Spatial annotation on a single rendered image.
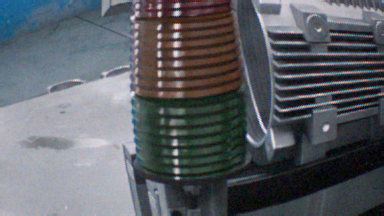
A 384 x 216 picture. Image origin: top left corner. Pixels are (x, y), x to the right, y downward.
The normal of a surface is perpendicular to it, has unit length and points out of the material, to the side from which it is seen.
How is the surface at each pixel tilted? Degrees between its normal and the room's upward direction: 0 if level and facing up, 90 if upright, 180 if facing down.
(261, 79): 55
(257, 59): 66
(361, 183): 90
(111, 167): 0
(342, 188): 90
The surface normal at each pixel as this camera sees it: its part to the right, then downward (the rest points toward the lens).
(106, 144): -0.06, -0.96
